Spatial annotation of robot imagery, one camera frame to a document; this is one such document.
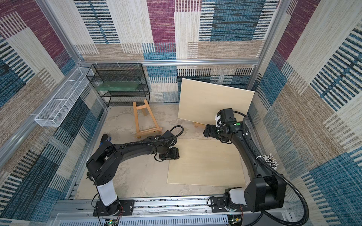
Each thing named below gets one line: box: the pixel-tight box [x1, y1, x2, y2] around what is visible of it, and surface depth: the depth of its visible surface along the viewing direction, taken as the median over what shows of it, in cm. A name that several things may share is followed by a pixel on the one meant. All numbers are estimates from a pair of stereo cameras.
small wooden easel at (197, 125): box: [193, 121, 206, 129], surface depth 104 cm
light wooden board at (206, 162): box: [166, 138, 247, 187], surface depth 89 cm
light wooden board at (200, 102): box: [177, 78, 256, 127], surface depth 92 cm
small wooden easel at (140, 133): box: [132, 99, 163, 139], surface depth 100 cm
